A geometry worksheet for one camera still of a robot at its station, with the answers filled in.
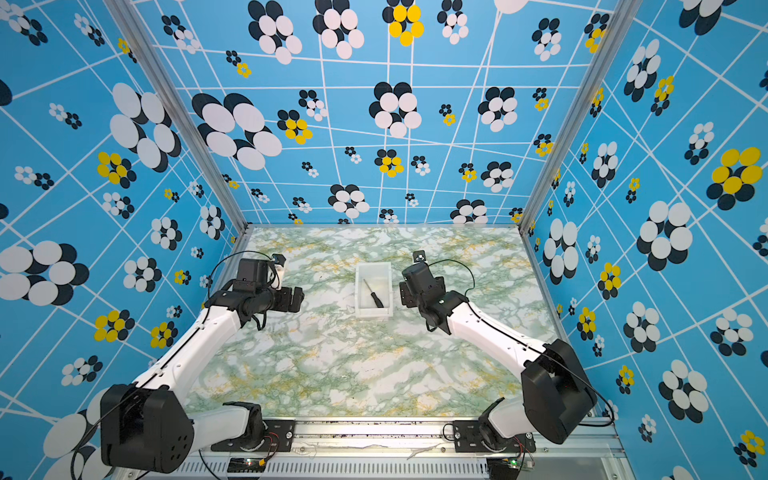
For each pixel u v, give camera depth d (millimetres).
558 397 414
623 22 691
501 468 694
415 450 722
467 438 727
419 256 737
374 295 990
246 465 722
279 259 764
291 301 770
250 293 642
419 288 636
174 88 830
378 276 1033
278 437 726
